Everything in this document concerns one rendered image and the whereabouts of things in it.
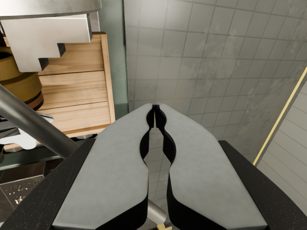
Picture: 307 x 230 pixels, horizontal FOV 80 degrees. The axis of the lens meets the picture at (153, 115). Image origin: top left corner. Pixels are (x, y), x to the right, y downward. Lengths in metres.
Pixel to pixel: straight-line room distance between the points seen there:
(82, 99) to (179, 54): 1.18
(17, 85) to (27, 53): 0.05
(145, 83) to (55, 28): 1.35
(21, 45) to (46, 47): 0.03
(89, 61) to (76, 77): 0.06
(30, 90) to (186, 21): 1.40
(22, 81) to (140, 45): 1.24
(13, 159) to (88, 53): 0.40
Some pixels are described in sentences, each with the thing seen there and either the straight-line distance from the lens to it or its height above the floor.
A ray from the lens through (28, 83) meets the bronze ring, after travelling 0.34.
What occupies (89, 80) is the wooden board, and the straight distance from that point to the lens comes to 0.57.
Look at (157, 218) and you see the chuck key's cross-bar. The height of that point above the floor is 1.34.
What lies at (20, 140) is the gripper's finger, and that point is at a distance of 0.41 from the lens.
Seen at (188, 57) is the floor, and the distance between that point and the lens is 1.69.
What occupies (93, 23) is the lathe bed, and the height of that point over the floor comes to 0.86.
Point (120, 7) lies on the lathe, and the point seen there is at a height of 0.54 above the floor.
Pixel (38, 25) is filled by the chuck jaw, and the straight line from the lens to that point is 0.31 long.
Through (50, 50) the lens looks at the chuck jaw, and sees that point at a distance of 0.31.
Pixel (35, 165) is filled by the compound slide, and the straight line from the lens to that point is 0.61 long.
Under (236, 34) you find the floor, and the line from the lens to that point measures 1.93.
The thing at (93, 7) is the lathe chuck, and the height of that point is 1.15.
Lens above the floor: 1.41
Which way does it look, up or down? 52 degrees down
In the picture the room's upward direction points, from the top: 148 degrees clockwise
